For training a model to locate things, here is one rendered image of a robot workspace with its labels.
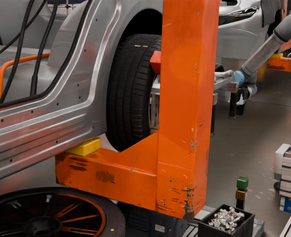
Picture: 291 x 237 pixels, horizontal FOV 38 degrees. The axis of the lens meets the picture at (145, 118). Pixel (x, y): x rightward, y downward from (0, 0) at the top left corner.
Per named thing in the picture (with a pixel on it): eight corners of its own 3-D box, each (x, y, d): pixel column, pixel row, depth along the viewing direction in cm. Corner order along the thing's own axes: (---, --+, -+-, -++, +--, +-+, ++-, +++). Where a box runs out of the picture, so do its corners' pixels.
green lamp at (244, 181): (238, 184, 177) (239, 175, 176) (248, 186, 175) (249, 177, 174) (236, 187, 174) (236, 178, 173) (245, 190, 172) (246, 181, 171)
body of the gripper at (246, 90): (231, 87, 233) (238, 84, 243) (230, 102, 235) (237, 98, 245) (245, 89, 229) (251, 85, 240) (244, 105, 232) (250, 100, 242)
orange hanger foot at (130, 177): (76, 171, 210) (75, 104, 201) (172, 196, 187) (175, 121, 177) (54, 183, 196) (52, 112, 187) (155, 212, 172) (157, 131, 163)
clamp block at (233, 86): (222, 89, 230) (222, 79, 228) (238, 90, 225) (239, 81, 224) (219, 90, 225) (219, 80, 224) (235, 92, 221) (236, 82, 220)
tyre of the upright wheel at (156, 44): (160, 28, 252) (97, 40, 197) (197, 30, 242) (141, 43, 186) (158, 132, 272) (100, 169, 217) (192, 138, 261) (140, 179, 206)
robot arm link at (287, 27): (303, 24, 206) (238, 90, 235) (311, 24, 215) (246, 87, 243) (287, 8, 209) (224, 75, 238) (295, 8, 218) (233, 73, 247)
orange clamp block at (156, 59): (159, 62, 204) (154, 50, 197) (174, 64, 200) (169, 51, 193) (154, 74, 201) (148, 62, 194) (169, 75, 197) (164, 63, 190)
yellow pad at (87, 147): (77, 143, 204) (77, 133, 202) (101, 148, 197) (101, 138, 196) (59, 151, 192) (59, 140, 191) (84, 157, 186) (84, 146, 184)
